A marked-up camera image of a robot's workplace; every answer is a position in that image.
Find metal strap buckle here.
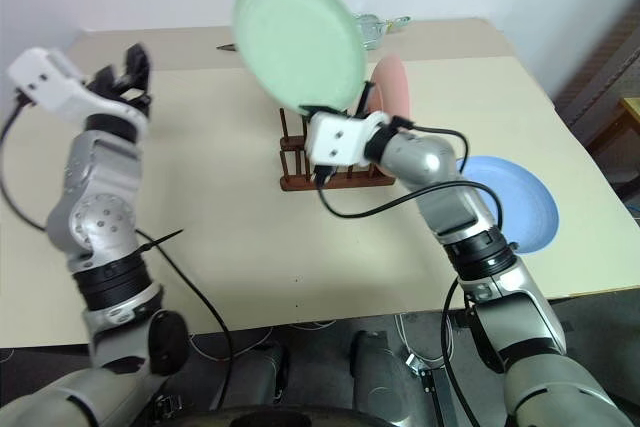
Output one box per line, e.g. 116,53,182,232
403,352,437,399
153,392,183,417

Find clear glass object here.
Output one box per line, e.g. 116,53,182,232
351,13,413,52

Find white floor cable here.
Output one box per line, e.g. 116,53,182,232
188,324,275,364
392,310,457,364

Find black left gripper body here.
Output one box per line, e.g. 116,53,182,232
105,77,153,109

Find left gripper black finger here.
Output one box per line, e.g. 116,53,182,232
88,64,120,97
121,43,153,86

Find black cable tie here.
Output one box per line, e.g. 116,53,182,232
141,227,186,254

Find dark grey rounded shape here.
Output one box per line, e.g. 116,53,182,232
348,329,437,417
218,340,292,412

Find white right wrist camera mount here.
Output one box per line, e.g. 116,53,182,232
304,110,392,169

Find pink plate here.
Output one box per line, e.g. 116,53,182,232
366,55,414,179

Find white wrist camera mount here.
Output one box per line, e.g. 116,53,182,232
6,48,152,134
304,110,392,169

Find green plate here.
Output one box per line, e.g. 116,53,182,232
231,0,369,117

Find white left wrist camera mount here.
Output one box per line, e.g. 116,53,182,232
6,48,152,134

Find blue plate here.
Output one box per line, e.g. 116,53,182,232
453,155,561,255

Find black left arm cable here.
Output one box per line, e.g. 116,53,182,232
0,88,236,411

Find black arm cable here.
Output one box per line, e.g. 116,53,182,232
0,88,236,411
311,115,507,427

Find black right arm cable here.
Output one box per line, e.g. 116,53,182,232
311,115,507,427

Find brown wooden furniture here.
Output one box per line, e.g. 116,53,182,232
553,6,640,198

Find wooden dish rack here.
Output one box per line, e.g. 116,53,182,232
278,80,397,193

